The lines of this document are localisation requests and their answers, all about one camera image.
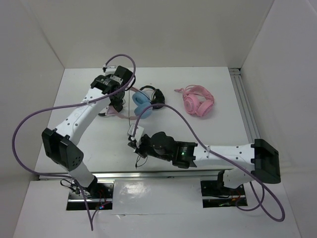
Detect black headphone audio cable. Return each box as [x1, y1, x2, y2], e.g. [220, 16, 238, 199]
[127, 89, 149, 170]

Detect pink blue cat-ear headphones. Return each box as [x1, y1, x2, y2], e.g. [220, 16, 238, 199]
[106, 87, 151, 120]

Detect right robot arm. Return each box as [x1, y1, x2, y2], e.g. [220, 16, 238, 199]
[128, 131, 281, 194]

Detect middle black headphones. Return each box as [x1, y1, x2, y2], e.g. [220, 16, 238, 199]
[140, 85, 165, 105]

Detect pink gaming headset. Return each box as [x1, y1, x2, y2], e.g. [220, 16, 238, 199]
[174, 85, 214, 117]

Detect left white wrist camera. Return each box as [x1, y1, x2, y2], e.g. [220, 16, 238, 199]
[102, 64, 117, 76]

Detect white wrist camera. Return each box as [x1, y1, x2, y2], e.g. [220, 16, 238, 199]
[102, 64, 117, 76]
[128, 123, 144, 137]

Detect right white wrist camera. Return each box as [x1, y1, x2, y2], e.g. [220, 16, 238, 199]
[128, 123, 144, 137]

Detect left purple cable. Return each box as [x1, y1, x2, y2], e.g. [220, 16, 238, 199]
[11, 54, 137, 231]

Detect purple cable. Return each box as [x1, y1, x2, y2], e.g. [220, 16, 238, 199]
[131, 103, 285, 221]
[11, 54, 137, 231]

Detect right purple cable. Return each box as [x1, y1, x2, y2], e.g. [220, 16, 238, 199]
[131, 103, 285, 221]

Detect front aluminium rail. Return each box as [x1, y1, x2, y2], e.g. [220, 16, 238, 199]
[37, 168, 248, 181]

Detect aluminium rail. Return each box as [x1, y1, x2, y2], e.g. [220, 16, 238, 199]
[228, 68, 260, 142]
[37, 168, 248, 181]

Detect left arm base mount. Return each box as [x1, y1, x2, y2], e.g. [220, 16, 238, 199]
[60, 179, 114, 211]

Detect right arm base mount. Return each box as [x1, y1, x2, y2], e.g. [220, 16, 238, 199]
[200, 180, 248, 208]

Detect right aluminium rail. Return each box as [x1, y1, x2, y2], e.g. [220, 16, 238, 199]
[228, 68, 260, 142]

